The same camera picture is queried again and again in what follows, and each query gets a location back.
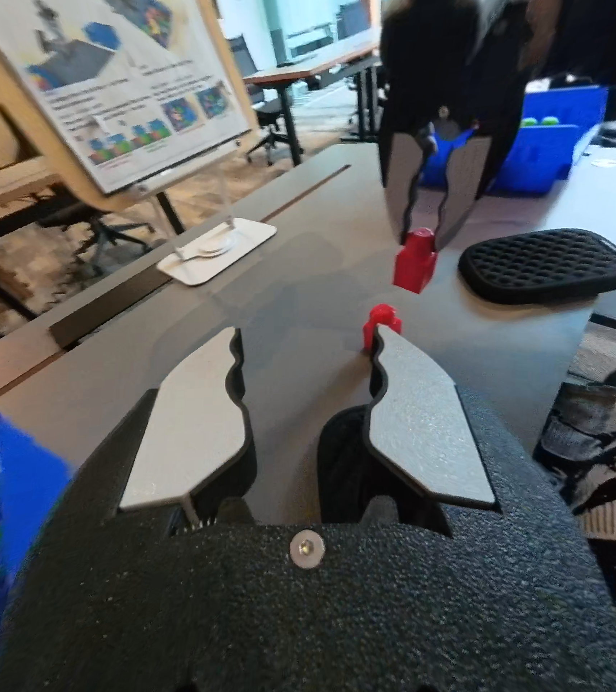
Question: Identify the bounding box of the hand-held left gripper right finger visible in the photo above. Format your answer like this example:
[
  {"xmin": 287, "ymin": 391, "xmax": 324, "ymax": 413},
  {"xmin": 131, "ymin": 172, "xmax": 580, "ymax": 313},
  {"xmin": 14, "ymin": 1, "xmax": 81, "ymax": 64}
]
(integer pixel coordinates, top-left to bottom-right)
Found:
[{"xmin": 364, "ymin": 325, "xmax": 499, "ymax": 509}]

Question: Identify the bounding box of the blue bin with white label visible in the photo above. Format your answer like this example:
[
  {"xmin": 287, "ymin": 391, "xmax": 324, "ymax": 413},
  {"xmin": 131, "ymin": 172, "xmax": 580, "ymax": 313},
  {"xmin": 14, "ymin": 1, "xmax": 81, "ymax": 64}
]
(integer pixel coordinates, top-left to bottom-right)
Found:
[{"xmin": 422, "ymin": 87, "xmax": 609, "ymax": 199}]

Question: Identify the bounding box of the black desk leg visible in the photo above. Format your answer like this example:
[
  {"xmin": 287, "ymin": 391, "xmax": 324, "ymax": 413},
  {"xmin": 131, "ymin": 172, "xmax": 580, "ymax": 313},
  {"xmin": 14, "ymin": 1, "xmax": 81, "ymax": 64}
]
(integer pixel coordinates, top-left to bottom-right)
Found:
[{"xmin": 36, "ymin": 195, "xmax": 187, "ymax": 280}]

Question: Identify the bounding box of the black honeycomb rubber pad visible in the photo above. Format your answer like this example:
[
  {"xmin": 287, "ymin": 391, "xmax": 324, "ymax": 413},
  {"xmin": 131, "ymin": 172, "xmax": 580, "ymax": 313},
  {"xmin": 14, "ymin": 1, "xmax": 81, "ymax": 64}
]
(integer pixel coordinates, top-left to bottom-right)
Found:
[{"xmin": 458, "ymin": 229, "xmax": 616, "ymax": 307}]

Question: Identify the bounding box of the blue plastic storage bin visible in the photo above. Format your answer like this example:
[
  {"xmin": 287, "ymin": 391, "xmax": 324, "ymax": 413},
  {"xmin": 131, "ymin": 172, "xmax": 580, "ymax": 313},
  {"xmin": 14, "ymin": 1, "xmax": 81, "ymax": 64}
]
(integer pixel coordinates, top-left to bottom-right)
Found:
[{"xmin": 0, "ymin": 408, "xmax": 75, "ymax": 692}]

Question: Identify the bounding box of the black office chair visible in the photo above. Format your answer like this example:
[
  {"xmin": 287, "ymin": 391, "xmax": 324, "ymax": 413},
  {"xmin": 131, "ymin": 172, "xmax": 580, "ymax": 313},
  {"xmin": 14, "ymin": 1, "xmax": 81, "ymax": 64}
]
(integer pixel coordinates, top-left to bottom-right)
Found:
[{"xmin": 227, "ymin": 35, "xmax": 300, "ymax": 165}]

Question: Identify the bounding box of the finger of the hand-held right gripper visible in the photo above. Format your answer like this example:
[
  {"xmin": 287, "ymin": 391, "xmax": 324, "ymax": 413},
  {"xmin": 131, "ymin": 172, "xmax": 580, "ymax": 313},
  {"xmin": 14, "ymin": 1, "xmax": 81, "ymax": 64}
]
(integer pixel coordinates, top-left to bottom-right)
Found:
[
  {"xmin": 386, "ymin": 130, "xmax": 436, "ymax": 244},
  {"xmin": 436, "ymin": 136, "xmax": 495, "ymax": 252}
]

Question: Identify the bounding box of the wooden background desk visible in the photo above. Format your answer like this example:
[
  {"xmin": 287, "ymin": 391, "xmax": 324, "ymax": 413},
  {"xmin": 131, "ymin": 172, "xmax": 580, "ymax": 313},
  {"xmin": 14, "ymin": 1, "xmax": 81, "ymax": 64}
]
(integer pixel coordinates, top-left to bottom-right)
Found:
[{"xmin": 243, "ymin": 27, "xmax": 384, "ymax": 165}]

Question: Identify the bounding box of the red single-stud mega block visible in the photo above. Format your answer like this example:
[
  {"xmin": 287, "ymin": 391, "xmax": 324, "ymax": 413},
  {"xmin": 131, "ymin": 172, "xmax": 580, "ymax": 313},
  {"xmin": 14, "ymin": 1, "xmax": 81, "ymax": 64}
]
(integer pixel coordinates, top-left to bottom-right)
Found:
[
  {"xmin": 362, "ymin": 304, "xmax": 404, "ymax": 353},
  {"xmin": 393, "ymin": 227, "xmax": 439, "ymax": 296}
]

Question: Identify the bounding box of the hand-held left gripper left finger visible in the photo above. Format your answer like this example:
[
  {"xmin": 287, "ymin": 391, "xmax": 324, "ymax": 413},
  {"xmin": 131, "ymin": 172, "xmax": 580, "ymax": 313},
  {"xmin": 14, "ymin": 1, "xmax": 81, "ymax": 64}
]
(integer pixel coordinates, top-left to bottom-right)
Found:
[{"xmin": 120, "ymin": 328, "xmax": 257, "ymax": 512}]

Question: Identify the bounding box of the printed instruction sheet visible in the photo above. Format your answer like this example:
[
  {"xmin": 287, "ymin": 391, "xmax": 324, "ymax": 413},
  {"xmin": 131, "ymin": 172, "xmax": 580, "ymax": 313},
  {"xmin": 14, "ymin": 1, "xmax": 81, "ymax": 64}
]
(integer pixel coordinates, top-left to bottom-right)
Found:
[{"xmin": 0, "ymin": 0, "xmax": 252, "ymax": 196}]

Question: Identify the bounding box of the person's patterned garment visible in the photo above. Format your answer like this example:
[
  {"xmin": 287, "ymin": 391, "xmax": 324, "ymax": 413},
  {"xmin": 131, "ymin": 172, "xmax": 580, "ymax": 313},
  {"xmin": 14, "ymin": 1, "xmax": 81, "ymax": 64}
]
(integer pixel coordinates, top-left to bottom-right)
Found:
[{"xmin": 533, "ymin": 377, "xmax": 616, "ymax": 652}]

